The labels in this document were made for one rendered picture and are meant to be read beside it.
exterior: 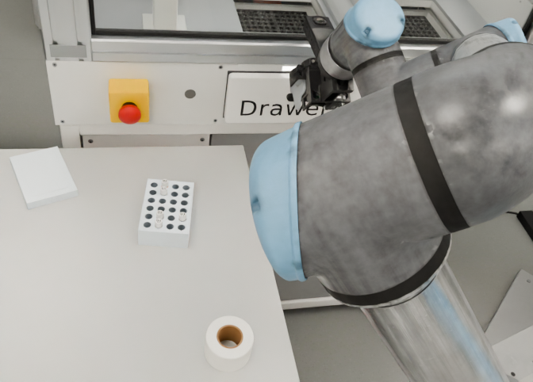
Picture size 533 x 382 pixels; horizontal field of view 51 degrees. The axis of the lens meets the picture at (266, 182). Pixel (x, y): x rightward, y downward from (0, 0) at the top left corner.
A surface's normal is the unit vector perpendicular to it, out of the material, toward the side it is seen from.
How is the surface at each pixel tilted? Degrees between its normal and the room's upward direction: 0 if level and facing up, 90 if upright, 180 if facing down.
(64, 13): 90
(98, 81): 90
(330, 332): 0
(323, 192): 58
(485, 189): 76
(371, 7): 36
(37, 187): 0
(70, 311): 0
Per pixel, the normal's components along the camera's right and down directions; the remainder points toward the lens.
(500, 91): 0.02, -0.50
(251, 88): 0.18, 0.70
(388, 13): 0.22, -0.18
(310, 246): -0.15, 0.53
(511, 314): 0.07, -0.75
